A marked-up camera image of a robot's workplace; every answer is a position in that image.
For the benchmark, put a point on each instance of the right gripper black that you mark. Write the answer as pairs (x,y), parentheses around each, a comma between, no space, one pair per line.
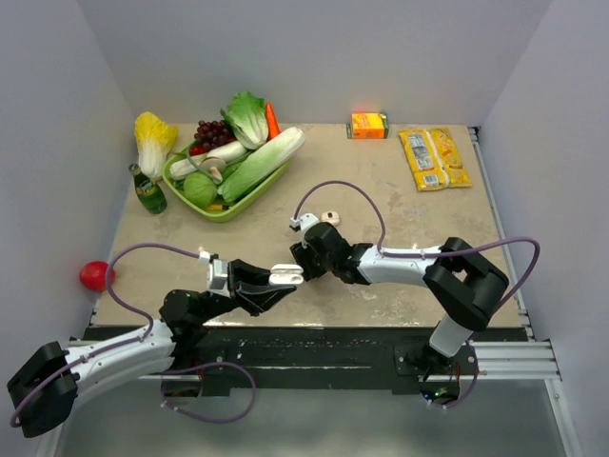
(302,252)

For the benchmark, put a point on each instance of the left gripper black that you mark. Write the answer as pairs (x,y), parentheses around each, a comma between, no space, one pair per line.
(253,299)

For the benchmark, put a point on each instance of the white charging case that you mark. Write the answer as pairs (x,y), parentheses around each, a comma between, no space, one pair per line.
(286,275)

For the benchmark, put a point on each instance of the beige earbud charging case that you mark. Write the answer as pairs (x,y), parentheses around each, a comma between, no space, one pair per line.
(331,217)

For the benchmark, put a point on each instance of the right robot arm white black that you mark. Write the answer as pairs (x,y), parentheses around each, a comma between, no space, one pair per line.
(468,286)

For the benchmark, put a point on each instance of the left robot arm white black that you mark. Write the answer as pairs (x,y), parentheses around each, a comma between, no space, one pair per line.
(46,388)

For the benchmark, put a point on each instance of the green plastic basket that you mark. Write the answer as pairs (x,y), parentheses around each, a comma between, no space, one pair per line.
(230,211)

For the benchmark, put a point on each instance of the long green napa cabbage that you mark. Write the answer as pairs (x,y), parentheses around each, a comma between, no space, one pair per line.
(260,163)

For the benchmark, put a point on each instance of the round green cabbage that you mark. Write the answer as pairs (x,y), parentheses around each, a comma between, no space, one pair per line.
(199,190)

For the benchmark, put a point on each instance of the beige mushroom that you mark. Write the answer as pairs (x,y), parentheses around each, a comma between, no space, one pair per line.
(213,168)

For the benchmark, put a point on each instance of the orange carrot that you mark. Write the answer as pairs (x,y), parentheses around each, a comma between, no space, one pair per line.
(272,123)

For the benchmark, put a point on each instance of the green glass bottle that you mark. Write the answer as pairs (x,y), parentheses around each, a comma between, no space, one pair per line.
(149,194)

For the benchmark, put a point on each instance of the white radish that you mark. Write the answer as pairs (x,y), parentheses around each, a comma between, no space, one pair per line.
(231,153)

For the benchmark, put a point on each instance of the orange juice box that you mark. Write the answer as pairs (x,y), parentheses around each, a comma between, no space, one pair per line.
(367,125)

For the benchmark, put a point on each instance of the red chili pepper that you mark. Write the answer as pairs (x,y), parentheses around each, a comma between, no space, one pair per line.
(197,150)

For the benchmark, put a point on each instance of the green lettuce head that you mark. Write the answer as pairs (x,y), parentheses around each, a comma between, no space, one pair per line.
(246,116)

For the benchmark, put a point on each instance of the purple grapes bunch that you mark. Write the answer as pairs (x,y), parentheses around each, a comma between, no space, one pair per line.
(213,134)

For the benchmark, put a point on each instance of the red tomato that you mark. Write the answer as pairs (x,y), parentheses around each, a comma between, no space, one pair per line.
(93,276)

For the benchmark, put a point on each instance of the yellow snack packet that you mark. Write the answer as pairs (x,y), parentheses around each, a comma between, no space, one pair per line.
(434,159)

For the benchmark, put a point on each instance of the yellow napa cabbage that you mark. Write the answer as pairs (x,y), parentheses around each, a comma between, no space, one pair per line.
(154,140)

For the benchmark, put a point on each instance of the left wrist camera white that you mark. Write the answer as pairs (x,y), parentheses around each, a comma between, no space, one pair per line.
(217,272)

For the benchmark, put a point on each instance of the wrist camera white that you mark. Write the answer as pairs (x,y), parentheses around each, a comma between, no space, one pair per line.
(303,222)
(217,272)

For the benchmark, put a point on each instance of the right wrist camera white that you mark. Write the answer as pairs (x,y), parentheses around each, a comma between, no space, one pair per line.
(303,222)

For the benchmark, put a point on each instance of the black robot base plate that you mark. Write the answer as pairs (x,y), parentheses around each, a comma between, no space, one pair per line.
(393,359)

